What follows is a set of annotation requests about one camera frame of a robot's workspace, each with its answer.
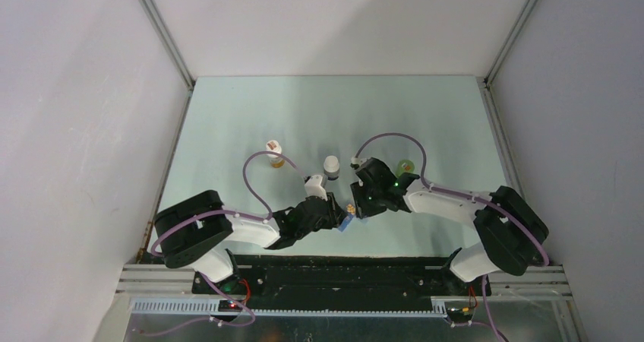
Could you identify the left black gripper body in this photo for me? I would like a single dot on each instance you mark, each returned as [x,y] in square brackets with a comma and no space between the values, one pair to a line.
[329,219]

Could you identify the control board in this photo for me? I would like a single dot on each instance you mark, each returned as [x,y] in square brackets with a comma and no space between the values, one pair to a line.
[230,306]
[460,311]

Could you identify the aluminium frame post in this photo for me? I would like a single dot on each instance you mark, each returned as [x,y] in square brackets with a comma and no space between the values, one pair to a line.
[158,23]
[510,40]

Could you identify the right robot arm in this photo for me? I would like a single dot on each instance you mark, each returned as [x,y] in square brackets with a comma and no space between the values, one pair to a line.
[510,233]

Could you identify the right aluminium frame post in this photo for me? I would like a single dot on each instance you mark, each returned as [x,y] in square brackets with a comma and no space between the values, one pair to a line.
[510,40]

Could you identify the right control board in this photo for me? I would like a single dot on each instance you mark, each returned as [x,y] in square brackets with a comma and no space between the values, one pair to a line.
[460,311]

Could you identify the blue pill organizer box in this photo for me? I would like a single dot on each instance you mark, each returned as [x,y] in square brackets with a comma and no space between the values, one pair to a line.
[351,217]

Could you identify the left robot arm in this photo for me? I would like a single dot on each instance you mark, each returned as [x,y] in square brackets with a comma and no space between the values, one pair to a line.
[189,233]

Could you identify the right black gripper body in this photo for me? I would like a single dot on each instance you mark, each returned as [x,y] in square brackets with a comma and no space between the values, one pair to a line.
[367,201]

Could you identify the white pill bottle blue label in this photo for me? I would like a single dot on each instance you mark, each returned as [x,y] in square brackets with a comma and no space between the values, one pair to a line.
[331,167]

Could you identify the white bottle orange label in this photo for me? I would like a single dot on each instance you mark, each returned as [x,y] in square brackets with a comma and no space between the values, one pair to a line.
[274,153]

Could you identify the left control board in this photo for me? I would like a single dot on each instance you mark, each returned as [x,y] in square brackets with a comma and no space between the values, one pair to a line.
[230,306]

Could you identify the green pill bottle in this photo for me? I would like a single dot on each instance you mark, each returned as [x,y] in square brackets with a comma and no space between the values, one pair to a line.
[404,166]

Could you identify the left aluminium frame post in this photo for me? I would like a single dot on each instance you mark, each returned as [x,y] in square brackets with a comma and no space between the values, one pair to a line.
[158,23]

